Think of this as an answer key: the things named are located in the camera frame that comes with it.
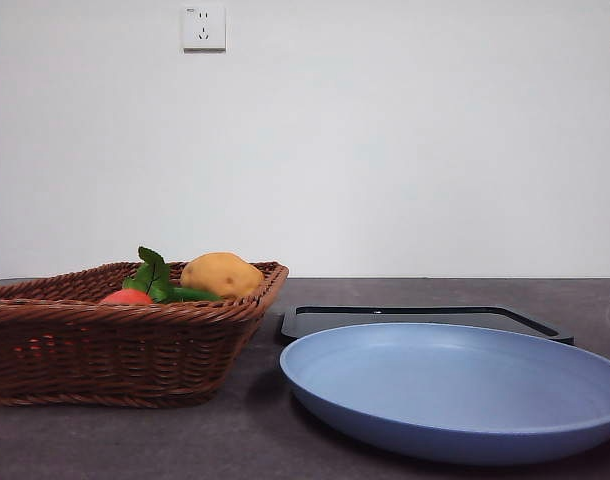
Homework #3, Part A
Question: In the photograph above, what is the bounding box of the blue round plate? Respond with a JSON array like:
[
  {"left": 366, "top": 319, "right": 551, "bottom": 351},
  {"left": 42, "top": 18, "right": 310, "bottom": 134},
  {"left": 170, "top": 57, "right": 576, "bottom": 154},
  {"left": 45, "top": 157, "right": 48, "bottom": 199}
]
[{"left": 279, "top": 322, "right": 610, "bottom": 466}]

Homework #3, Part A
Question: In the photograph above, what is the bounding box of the yellow-brown potato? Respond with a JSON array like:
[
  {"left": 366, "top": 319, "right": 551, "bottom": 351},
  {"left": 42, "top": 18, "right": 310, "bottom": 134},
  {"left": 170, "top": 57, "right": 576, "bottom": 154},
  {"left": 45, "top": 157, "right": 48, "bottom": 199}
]
[{"left": 179, "top": 252, "right": 265, "bottom": 300}]

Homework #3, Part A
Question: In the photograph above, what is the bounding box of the brown woven wicker basket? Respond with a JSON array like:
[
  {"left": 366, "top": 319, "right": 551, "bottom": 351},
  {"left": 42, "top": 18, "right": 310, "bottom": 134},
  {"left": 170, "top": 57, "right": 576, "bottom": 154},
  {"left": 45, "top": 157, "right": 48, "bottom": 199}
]
[{"left": 0, "top": 260, "right": 290, "bottom": 409}]

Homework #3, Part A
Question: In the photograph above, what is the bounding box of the white wall socket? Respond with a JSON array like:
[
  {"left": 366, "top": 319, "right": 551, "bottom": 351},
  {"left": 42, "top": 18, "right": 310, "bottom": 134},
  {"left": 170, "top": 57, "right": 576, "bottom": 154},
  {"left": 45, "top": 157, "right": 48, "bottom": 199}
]
[{"left": 182, "top": 4, "right": 227, "bottom": 54}]

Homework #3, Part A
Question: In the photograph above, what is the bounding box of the green pepper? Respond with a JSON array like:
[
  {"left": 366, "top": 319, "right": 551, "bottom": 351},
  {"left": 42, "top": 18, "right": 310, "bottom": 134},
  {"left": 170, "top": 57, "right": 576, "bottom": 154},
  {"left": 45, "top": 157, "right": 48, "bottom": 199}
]
[{"left": 164, "top": 286, "right": 224, "bottom": 303}]

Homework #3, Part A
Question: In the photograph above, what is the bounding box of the black flat tray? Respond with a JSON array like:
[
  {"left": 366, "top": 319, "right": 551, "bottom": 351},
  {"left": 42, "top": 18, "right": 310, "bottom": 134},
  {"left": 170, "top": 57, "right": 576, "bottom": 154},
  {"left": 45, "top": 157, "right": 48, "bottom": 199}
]
[{"left": 279, "top": 305, "right": 575, "bottom": 345}]

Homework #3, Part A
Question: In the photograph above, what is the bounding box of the orange carrot with green leaves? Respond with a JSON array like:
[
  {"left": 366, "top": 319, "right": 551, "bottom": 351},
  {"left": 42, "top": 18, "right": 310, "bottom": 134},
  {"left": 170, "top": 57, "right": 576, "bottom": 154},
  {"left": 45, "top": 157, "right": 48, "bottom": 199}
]
[{"left": 100, "top": 245, "right": 181, "bottom": 305}]

